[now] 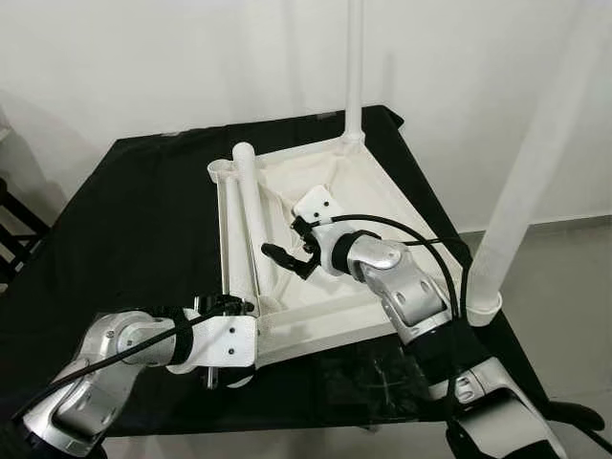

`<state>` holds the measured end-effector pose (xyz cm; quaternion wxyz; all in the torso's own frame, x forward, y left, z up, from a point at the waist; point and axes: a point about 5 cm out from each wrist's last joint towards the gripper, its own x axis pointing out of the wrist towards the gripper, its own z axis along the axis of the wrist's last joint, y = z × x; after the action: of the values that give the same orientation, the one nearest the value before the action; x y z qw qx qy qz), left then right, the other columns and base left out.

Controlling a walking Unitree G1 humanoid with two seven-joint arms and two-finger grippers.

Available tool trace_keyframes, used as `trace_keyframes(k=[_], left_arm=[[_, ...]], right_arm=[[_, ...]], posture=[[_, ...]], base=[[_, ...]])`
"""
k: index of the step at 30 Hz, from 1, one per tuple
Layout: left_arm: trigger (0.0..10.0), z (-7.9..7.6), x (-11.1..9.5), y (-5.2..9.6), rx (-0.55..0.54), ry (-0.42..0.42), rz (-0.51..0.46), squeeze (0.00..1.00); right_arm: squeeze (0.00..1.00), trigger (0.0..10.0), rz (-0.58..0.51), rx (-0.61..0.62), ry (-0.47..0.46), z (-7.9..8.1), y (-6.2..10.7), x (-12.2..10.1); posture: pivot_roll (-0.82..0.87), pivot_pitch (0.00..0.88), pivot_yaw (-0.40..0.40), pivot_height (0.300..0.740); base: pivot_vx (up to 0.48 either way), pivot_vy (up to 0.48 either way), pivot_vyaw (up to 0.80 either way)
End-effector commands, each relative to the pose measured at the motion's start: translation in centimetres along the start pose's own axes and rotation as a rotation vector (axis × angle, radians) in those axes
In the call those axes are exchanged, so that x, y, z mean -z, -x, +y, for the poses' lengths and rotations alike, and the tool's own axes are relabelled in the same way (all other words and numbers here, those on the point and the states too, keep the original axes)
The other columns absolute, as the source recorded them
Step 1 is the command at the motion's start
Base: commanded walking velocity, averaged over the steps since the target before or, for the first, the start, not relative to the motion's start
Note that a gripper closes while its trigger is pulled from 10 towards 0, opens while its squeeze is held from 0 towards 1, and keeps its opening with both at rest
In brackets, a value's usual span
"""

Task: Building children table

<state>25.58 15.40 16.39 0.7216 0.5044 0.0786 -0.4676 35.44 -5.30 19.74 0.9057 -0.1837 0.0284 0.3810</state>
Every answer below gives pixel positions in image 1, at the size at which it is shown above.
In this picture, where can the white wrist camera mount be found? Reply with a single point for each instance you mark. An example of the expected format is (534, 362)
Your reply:
(316, 206)
(225, 339)

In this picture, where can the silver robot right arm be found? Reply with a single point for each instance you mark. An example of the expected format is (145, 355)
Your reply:
(411, 287)

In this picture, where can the clear plastic bag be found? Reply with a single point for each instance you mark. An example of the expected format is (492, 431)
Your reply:
(373, 378)

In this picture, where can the black tablecloth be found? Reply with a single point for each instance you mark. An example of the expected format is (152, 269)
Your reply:
(143, 220)

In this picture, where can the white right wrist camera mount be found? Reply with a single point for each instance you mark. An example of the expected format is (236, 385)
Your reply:
(316, 206)

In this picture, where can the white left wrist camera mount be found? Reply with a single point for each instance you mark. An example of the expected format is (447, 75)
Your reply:
(225, 339)

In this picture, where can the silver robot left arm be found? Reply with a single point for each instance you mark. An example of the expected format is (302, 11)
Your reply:
(96, 363)

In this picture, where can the white plastic table leg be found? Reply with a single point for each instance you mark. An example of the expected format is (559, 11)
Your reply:
(230, 239)
(535, 163)
(354, 67)
(251, 210)

